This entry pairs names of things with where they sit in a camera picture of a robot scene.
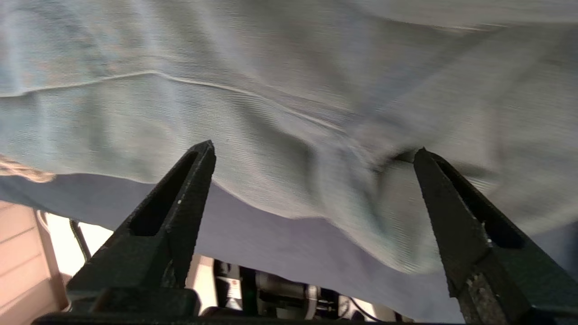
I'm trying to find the light blue denim shorts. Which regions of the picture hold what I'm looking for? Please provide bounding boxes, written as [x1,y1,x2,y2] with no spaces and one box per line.
[0,0,578,276]

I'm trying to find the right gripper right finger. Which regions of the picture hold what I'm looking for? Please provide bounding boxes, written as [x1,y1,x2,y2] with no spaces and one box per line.
[413,148,578,323]

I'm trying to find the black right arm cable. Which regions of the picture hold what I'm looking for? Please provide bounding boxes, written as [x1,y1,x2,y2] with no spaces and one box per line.
[69,219,92,263]

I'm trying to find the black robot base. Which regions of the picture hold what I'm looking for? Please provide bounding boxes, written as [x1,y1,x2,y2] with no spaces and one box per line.
[212,260,407,323]

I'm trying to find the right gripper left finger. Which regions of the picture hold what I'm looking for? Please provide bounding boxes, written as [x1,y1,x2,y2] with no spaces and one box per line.
[68,140,216,292]

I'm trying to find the blue bed sheet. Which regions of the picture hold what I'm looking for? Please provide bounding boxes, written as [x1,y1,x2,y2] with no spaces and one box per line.
[0,174,578,323]

